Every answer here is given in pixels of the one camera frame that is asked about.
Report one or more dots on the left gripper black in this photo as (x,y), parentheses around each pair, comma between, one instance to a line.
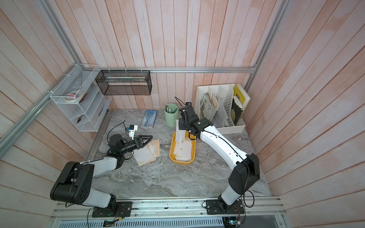
(139,141)

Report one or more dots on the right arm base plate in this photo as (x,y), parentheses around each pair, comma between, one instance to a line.
(218,207)

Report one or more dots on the yellow plastic storage box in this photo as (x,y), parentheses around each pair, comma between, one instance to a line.
(171,154)

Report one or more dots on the dark book in organizer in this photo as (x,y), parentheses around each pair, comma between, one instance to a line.
(236,110)

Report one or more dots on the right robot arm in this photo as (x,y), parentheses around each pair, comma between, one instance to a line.
(245,167)

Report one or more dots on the illustrated magazine in organizer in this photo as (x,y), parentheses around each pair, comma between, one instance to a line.
(209,106)

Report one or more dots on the stack of stationery paper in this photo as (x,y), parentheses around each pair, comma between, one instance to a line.
(182,150)

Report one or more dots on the black mesh wall basket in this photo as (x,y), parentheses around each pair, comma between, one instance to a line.
(124,82)

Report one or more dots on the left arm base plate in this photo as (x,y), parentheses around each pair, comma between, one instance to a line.
(116,209)

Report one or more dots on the pink lined paper sheet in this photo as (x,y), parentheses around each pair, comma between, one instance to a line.
(156,144)

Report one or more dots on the tape roll on shelf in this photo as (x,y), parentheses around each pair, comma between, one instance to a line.
(72,97)

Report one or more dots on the green pen holder cup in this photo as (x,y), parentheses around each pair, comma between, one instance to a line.
(171,112)

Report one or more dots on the blue booklet on table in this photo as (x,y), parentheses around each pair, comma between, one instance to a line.
(149,119)

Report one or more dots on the yellow book in organizer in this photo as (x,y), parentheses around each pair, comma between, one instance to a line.
(241,94)

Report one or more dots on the white plastic file organizer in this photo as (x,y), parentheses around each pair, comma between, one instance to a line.
(224,95)

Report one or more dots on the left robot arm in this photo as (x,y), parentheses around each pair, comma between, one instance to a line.
(74,184)

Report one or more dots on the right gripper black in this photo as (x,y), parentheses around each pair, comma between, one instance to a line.
(181,124)

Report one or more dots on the grey folder in organizer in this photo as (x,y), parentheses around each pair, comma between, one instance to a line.
(220,116)

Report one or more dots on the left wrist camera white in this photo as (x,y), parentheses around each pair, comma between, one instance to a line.
(131,131)

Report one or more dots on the white yellow-pattern paper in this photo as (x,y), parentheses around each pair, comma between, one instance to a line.
(151,148)
(142,154)
(180,134)

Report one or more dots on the white mesh wall shelf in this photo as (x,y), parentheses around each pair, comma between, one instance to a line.
(86,115)

